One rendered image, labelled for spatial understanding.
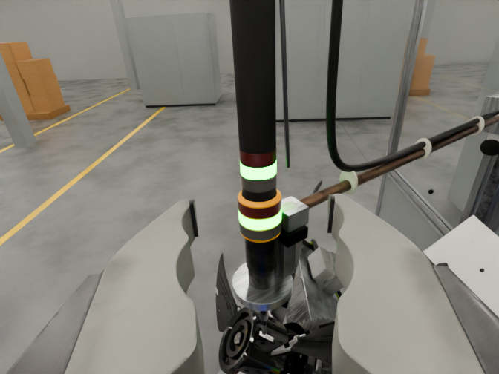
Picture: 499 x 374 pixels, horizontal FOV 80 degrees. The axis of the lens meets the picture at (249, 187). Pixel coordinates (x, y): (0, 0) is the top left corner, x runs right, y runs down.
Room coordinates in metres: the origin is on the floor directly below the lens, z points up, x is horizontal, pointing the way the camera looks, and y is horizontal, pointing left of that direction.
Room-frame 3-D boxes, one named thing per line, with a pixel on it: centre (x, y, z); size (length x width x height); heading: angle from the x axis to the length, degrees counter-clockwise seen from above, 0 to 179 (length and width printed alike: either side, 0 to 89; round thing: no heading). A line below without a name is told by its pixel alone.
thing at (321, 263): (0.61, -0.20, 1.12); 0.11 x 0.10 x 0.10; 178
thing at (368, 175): (0.42, -0.27, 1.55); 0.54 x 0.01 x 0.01; 123
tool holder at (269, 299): (0.26, -0.02, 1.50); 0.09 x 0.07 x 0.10; 123
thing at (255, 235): (0.25, -0.01, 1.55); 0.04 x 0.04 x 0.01
